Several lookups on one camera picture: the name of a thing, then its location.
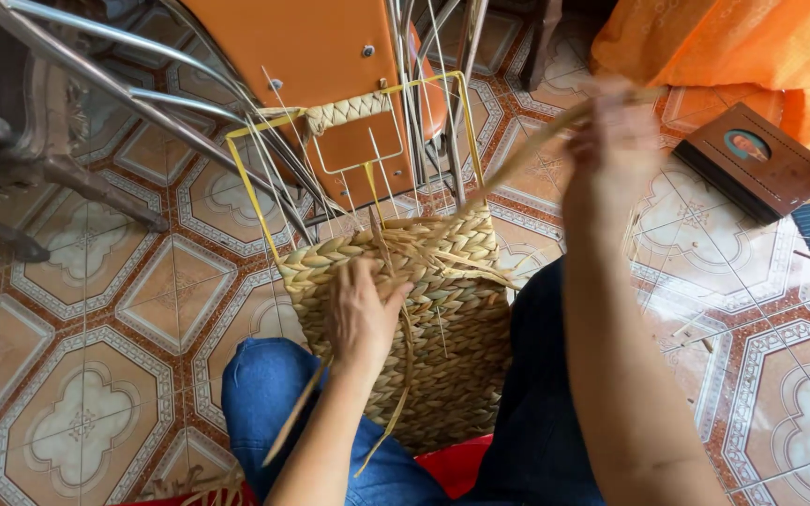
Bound person's left hand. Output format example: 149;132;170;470
325;256;415;368

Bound yellow wire basket frame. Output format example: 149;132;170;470
225;70;488;262

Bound dark carved wooden furniture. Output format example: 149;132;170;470
0;0;170;264

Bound person's right hand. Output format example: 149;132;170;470
562;76;663;224

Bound orange cloth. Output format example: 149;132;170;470
590;0;810;194

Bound brown portrait box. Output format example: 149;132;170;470
672;103;810;226

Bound person's dark clothing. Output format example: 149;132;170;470
457;254;606;506

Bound orange metal-legged chair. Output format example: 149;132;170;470
0;0;490;247

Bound woven straw basket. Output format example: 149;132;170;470
275;204;518;456

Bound long dried straw strand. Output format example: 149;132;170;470
461;86;668;212

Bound red plastic stool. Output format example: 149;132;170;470
113;433;496;506

